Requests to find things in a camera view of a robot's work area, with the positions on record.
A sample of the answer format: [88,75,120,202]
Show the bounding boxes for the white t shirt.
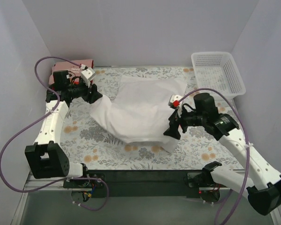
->
[89,76,187,151]

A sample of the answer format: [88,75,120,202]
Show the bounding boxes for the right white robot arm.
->
[164,93,281,216]

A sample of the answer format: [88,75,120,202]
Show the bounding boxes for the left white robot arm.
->
[25,68,102,188]

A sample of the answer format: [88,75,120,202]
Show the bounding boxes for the folded red t shirt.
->
[73,59,94,76]

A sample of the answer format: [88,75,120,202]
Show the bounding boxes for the folded pink printed t shirt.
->
[49,60,94,86]

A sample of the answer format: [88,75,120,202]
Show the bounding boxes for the floral patterned table mat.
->
[60,67,242,170]

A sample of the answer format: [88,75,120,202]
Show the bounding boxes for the white plastic mesh basket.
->
[191,52,246,100]

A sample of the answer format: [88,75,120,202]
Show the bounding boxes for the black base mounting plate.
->
[63,170,224,201]

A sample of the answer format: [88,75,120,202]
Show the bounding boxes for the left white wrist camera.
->
[80,64,96,87]

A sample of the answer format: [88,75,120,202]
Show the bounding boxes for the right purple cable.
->
[177,88,251,225]

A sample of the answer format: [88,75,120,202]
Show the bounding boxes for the purple cable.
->
[0,56,110,211]
[177,88,251,225]

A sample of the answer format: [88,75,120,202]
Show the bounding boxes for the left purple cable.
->
[0,56,110,211]

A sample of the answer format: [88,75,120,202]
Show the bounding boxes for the aluminium extrusion rail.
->
[11,170,281,225]

